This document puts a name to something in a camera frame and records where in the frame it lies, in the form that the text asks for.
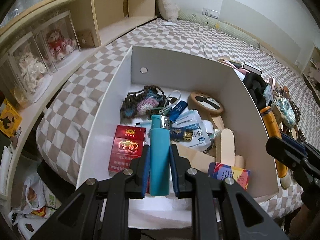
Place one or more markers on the floral round pouch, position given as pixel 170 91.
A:
pixel 287 111

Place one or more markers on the white wet wipe packet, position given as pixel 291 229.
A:
pixel 191 120

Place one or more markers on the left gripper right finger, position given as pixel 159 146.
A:
pixel 179 166

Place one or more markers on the black fabric bag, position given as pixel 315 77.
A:
pixel 256 86

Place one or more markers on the colourful card box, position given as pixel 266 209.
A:
pixel 221 171

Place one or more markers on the white headboard panel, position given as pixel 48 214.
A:
pixel 261 28

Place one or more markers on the white fluffy pillow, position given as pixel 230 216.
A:
pixel 168 10

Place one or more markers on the crochet fan pouch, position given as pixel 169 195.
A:
pixel 142 102

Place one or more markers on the red cigarette pack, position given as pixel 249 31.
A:
pixel 127 145

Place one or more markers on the red doll display case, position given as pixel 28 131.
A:
pixel 57 41

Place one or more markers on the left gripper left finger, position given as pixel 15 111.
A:
pixel 141 171

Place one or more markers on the white doll display case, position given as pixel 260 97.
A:
pixel 24 74

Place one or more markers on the white plastic bag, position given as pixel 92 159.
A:
pixel 38 203

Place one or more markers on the checkered bed blanket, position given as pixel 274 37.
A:
pixel 62 133

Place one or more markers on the orange yellow lighter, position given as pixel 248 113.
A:
pixel 273 131

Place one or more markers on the wall power socket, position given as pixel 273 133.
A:
pixel 210 13

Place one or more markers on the small brown cardboard box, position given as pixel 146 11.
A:
pixel 85 39

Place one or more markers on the teal lighter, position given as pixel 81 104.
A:
pixel 159 155

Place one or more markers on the tan cardboard piece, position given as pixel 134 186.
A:
pixel 193 158

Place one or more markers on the blue usb stick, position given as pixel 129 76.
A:
pixel 175 112

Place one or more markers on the wooden stick paddle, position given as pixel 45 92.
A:
pixel 225 147

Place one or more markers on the long green bolster pillow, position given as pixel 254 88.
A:
pixel 219 26

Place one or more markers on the round panda mirror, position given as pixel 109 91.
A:
pixel 207 103

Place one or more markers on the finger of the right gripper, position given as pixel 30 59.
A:
pixel 299 146

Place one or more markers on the white storage box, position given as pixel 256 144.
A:
pixel 178 74

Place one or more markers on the wooden bedside shelf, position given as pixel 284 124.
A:
pixel 105 20

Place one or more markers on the yellow cartoon box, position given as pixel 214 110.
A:
pixel 10 119

